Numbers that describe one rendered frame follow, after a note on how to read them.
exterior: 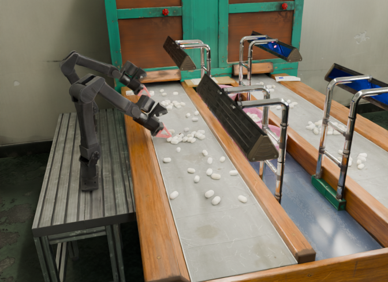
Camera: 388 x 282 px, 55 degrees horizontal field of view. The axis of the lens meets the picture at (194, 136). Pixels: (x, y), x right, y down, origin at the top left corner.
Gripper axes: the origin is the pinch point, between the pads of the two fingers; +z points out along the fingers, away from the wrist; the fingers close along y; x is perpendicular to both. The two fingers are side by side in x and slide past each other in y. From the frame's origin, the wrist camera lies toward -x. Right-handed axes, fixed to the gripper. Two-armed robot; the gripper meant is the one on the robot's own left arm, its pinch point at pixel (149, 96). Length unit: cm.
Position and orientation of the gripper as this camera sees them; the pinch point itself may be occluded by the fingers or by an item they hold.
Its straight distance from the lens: 220.9
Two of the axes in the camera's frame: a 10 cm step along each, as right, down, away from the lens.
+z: 7.6, 5.1, 4.0
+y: -2.1, -3.9, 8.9
